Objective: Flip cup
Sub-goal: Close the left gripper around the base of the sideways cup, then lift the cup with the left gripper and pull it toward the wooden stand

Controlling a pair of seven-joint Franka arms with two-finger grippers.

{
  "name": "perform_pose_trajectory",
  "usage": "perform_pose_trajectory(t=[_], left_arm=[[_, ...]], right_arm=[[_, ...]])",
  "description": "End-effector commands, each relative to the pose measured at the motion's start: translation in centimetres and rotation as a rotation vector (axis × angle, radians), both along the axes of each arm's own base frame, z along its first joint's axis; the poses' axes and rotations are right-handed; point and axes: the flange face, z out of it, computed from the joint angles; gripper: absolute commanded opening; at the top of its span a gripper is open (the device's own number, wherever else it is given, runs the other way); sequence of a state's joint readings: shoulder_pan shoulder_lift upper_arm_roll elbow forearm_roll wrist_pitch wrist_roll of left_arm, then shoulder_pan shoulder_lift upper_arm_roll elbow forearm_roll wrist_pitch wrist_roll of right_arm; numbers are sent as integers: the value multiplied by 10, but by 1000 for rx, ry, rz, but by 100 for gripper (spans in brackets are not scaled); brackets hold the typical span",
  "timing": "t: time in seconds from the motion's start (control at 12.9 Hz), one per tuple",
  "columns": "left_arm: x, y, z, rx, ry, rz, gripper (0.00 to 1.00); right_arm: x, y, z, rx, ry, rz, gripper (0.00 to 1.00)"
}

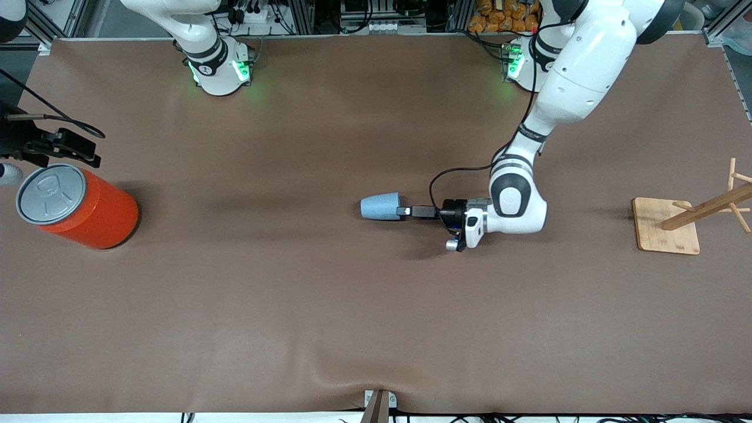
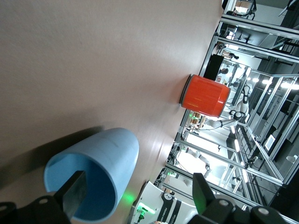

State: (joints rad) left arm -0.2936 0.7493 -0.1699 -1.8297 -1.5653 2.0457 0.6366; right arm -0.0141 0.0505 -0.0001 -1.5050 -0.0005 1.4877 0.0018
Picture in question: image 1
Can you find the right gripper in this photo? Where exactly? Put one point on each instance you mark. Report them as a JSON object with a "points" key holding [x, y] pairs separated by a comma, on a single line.
{"points": [[13, 136]]}

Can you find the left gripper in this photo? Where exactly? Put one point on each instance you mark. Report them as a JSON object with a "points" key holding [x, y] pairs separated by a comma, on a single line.
{"points": [[452, 212]]}

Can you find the light blue plastic cup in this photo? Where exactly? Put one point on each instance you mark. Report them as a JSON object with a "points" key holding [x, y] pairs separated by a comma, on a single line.
{"points": [[379, 207]]}

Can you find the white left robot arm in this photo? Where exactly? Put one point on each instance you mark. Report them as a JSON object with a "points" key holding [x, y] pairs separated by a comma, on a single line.
{"points": [[587, 70]]}

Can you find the orange can with grey lid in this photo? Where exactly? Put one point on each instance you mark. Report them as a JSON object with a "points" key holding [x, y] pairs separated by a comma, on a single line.
{"points": [[100, 217]]}

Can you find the brown table mat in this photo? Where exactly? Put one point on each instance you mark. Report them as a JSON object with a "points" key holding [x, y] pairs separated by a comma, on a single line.
{"points": [[294, 282]]}

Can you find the white terminal strip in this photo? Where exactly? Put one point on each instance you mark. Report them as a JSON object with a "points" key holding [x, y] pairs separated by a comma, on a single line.
{"points": [[396, 27]]}

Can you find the orange snack bag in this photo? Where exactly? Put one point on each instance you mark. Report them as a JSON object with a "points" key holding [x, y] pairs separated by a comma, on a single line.
{"points": [[499, 17]]}

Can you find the white power strip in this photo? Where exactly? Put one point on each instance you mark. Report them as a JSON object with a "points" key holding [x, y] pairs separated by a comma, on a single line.
{"points": [[258, 14]]}

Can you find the wooden mug tree rack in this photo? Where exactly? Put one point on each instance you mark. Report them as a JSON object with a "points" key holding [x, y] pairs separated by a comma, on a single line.
{"points": [[667, 229]]}

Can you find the metal table corner bracket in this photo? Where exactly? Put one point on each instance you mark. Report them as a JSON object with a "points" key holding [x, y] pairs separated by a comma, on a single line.
{"points": [[45, 48], [714, 40]]}

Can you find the metal clamp bracket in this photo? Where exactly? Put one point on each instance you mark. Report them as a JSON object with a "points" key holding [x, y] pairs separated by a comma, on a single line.
{"points": [[392, 399]]}

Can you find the brown camera post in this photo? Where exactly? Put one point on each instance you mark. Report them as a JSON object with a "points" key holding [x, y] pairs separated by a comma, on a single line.
{"points": [[376, 411]]}

